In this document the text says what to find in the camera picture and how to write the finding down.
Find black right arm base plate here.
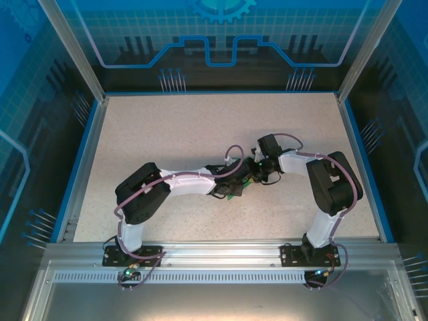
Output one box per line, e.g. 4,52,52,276
280,243,339,268

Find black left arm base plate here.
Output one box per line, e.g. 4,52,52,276
102,245,164,268

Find slotted metal cable duct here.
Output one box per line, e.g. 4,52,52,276
53,271,338,285

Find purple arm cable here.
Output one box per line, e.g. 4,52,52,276
114,144,244,292
272,132,357,292

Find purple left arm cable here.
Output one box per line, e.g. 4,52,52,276
114,144,244,292

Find aluminium side rail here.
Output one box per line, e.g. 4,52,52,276
61,95,110,243

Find grey metal sheet tray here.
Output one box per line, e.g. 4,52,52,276
21,259,424,321

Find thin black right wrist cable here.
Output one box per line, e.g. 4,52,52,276
259,171,282,185

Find blue circuit print wide panel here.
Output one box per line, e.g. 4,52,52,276
56,0,379,93

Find aluminium mounting beam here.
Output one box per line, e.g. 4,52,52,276
45,239,402,268

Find aluminium frame post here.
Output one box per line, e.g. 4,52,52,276
38,0,110,103
335,0,397,104

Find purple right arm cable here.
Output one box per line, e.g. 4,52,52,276
272,132,357,292

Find green paper sheet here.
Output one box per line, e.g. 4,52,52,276
226,155,255,203

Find blue circuit print side panel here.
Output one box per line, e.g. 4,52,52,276
340,0,428,321
0,0,101,321

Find cable plug with green light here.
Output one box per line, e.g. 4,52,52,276
312,267,335,280
122,265,141,282

